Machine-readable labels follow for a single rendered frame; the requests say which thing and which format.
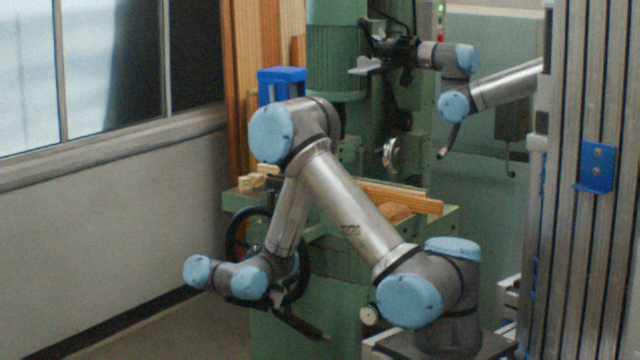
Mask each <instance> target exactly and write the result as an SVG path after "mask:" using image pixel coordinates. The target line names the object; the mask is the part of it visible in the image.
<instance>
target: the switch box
mask: <svg viewBox="0 0 640 360"><path fill-rule="evenodd" d="M439 5H441V6H442V11H439V9H438V8H439ZM438 12H442V15H438ZM439 17H441V18H442V22H443V23H441V24H438V18H439ZM445 17H446V0H416V21H417V36H419V38H420V41H421V42H424V41H433V42H439V40H438V37H439V35H440V33H443V35H444V40H443V42H446V19H445ZM438 25H442V28H437V26H438Z"/></svg>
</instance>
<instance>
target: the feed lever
mask: <svg viewBox="0 0 640 360"><path fill-rule="evenodd" d="M356 26H358V27H359V28H360V29H363V31H364V34H365V36H366V39H367V42H368V44H369V47H370V50H372V53H373V56H374V58H375V59H379V60H380V58H379V57H377V55H376V52H375V51H376V50H375V47H374V45H375V44H374V41H373V39H371V36H370V33H369V31H368V28H367V27H368V26H369V20H368V19H367V18H366V17H365V16H360V17H359V18H357V21H356ZM381 77H382V80H384V83H385V85H386V89H387V91H388V94H389V97H390V99H391V102H392V105H393V108H394V111H393V112H392V114H391V116H390V127H391V129H392V130H399V131H406V132H407V131H413V130H414V129H413V128H412V126H413V121H414V120H413V114H412V113H410V112H406V111H400V109H399V106H398V102H397V100H395V97H394V94H393V92H392V89H391V86H390V83H389V80H388V78H387V75H386V74H381Z"/></svg>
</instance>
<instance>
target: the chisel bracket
mask: <svg viewBox="0 0 640 360"><path fill-rule="evenodd" d="M361 140H362V138H361V137H360V136H353V134H345V139H344V140H339V144H337V148H336V151H335V154H334V157H335V158H336V159H337V160H339V161H340V164H341V165H342V166H344V165H346V164H349V163H353V161H355V160H358V159H360V152H356V146H359V144H361Z"/></svg>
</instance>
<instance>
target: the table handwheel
mask: <svg viewBox="0 0 640 360"><path fill-rule="evenodd" d="M274 212H275V208H272V207H268V206H264V205H252V206H248V207H246V208H244V209H242V210H240V211H238V212H237V213H236V214H235V215H234V216H233V218H232V220H231V221H230V223H229V225H228V228H227V231H226V237H225V255H226V260H227V262H232V263H238V261H237V257H236V252H235V248H234V242H235V243H238V244H240V245H242V247H244V248H245V249H247V250H249V249H250V247H251V244H249V243H247V242H245V241H244V240H242V239H240V238H239V237H237V236H235V235H236V232H238V229H237V228H239V226H240V225H241V223H242V222H243V221H244V220H246V219H247V218H249V217H252V216H264V217H267V218H271V219H273V217H274ZM307 244H308V243H305V240H304V238H303V236H301V238H300V242H299V245H298V248H296V251H298V254H299V260H300V275H299V280H298V282H297V284H296V286H294V288H293V289H292V290H291V291H290V292H289V294H287V295H286V296H284V297H283V299H282V302H281V304H280V306H279V307H283V306H287V305H289V304H291V303H294V302H295V301H297V300H298V299H299V298H300V297H301V296H302V294H303V293H304V290H305V288H306V286H307V283H308V280H309V274H311V263H310V260H309V253H308V249H307V246H306V245H307Z"/></svg>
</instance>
